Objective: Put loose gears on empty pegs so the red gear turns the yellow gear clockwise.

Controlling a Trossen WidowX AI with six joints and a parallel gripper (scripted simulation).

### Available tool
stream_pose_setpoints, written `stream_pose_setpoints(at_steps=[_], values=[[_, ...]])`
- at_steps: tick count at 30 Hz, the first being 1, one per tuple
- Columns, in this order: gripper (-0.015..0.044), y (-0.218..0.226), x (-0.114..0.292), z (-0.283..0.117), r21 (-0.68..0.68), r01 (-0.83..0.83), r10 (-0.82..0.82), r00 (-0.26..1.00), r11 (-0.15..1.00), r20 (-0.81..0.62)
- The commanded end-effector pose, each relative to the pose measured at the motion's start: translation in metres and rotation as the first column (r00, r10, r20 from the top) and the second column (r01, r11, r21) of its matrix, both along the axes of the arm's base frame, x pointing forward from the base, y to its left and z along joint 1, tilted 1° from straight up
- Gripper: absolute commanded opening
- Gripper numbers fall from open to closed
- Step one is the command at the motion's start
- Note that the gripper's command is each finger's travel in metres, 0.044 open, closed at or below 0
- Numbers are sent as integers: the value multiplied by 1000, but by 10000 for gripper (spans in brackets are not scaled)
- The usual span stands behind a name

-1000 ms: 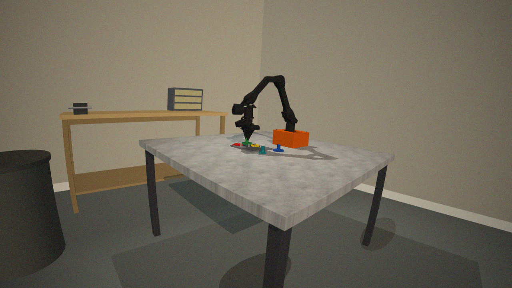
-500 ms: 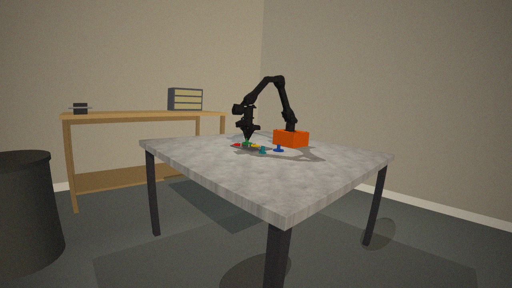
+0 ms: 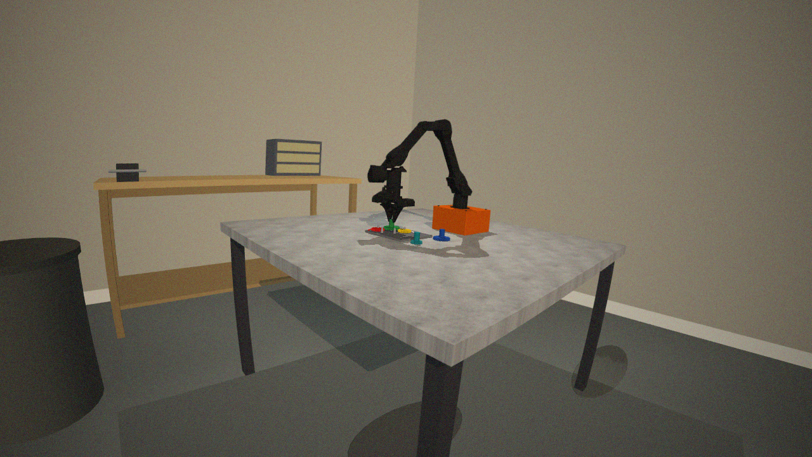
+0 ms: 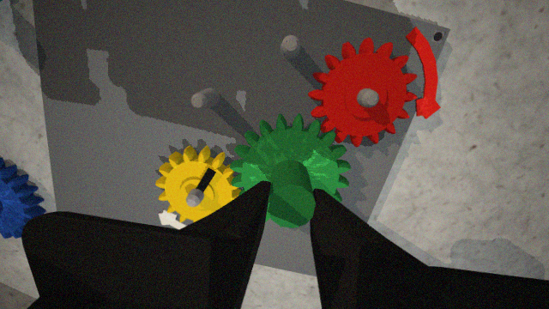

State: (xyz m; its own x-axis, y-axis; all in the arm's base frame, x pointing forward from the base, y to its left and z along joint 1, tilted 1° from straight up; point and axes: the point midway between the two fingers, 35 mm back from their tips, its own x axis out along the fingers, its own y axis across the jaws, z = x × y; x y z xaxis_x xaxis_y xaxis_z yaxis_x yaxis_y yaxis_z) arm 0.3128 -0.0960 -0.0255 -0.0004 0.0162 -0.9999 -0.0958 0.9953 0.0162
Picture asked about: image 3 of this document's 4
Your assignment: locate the green gear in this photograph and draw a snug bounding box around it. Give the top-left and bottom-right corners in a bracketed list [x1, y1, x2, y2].
[383, 219, 400, 230]

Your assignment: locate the blue gear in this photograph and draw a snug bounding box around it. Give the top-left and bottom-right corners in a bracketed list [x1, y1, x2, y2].
[433, 229, 450, 241]

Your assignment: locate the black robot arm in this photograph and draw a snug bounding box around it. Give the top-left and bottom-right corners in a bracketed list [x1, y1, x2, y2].
[368, 119, 472, 209]

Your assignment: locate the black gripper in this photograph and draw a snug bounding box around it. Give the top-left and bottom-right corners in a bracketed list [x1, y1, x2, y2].
[380, 183, 415, 223]

